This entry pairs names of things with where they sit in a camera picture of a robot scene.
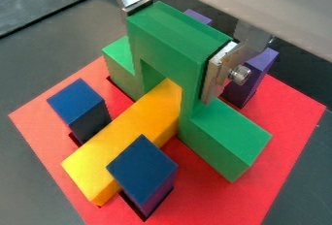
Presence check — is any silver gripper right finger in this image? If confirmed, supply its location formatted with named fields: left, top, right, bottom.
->
left=201, top=20, right=273, bottom=105

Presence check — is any green arch-shaped block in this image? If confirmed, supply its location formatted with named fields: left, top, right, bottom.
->
left=103, top=2, right=270, bottom=181

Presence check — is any red board with slots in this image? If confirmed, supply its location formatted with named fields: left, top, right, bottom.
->
left=9, top=58, right=325, bottom=225

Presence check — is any purple block left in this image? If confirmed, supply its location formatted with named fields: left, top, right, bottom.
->
left=219, top=47, right=280, bottom=110

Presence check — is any purple block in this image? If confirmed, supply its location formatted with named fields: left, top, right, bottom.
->
left=219, top=47, right=280, bottom=110
left=184, top=9, right=213, bottom=25

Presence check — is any purple block right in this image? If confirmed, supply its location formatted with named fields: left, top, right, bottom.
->
left=184, top=9, right=213, bottom=25

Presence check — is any long yellow block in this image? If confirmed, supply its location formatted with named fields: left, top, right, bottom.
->
left=61, top=79, right=182, bottom=206

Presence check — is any blue block left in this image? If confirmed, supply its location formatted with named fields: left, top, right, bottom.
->
left=47, top=79, right=111, bottom=145

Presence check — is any blue block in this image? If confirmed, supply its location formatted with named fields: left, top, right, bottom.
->
left=47, top=79, right=111, bottom=145
left=105, top=135, right=178, bottom=217

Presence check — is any blue block right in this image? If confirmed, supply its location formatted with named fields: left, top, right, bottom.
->
left=105, top=135, right=178, bottom=217

